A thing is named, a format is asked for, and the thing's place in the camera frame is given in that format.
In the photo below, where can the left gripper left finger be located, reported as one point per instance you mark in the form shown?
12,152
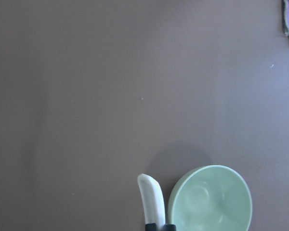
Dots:
150,227

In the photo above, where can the white ceramic spoon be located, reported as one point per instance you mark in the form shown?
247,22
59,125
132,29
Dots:
153,201

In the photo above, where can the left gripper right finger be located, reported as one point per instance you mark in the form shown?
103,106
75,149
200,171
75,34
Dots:
169,227

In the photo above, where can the green ceramic bowl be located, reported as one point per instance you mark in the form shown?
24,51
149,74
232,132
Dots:
211,198

